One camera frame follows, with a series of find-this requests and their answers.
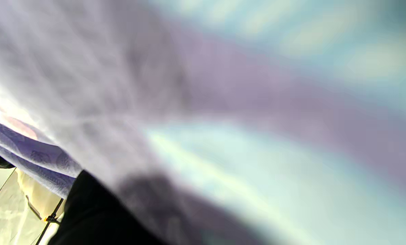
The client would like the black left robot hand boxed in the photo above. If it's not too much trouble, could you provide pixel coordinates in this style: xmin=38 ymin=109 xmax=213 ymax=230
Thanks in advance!
xmin=48 ymin=170 xmax=169 ymax=245

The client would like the white backdrop sheet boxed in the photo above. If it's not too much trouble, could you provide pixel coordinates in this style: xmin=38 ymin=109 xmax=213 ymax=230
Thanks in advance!
xmin=0 ymin=167 xmax=65 ymax=245

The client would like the blue leaf-print pillowcase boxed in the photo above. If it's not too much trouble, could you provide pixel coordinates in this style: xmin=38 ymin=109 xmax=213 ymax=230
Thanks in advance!
xmin=0 ymin=0 xmax=406 ymax=245

